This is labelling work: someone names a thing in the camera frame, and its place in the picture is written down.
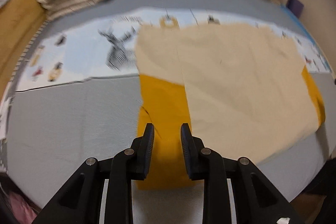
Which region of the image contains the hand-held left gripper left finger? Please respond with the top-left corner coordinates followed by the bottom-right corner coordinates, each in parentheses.
top-left (39, 123), bottom-right (155, 224)

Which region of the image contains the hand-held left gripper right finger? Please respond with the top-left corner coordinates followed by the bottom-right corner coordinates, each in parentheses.
top-left (180, 123), bottom-right (300, 224)

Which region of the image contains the beige and yellow hooded jacket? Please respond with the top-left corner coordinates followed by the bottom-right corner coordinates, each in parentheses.
top-left (134, 22), bottom-right (326, 191)

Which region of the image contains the grey printed bed sheet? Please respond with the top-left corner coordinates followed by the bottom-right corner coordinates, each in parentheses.
top-left (0, 0), bottom-right (334, 203)

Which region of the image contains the pink cloth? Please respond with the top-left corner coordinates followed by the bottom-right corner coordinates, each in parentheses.
top-left (0, 179), bottom-right (38, 224)

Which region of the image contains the purple box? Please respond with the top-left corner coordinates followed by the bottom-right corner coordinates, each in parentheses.
top-left (286, 0), bottom-right (305, 17)

